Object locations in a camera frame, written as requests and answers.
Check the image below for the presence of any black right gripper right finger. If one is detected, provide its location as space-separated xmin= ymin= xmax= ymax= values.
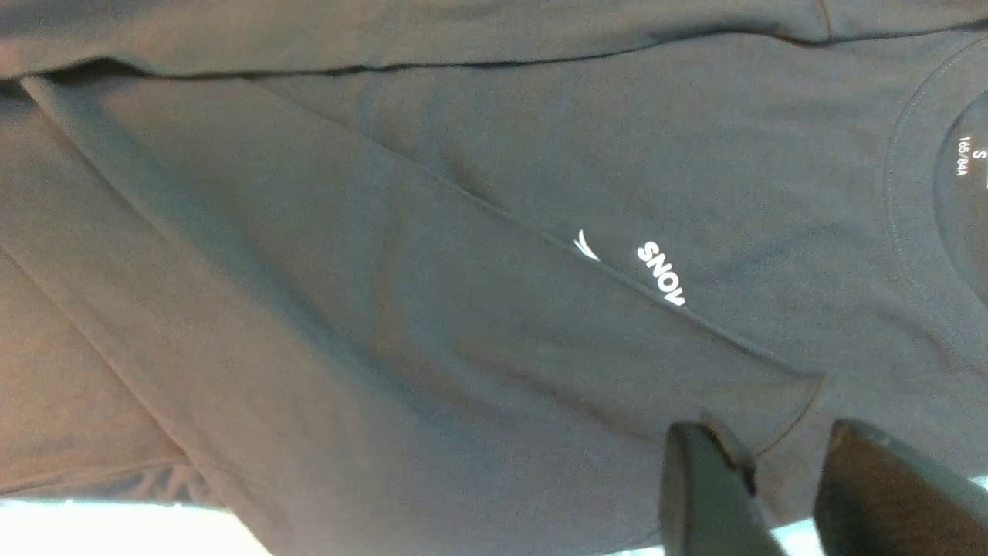
xmin=813 ymin=419 xmax=987 ymax=555

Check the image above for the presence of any dark gray long-sleeve shirt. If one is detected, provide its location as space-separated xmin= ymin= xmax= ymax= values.
xmin=1 ymin=1 xmax=986 ymax=555

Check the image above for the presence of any green checkered table mat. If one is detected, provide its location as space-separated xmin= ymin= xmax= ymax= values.
xmin=0 ymin=475 xmax=988 ymax=556

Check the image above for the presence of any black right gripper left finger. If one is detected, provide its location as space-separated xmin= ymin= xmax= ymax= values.
xmin=661 ymin=417 xmax=784 ymax=555

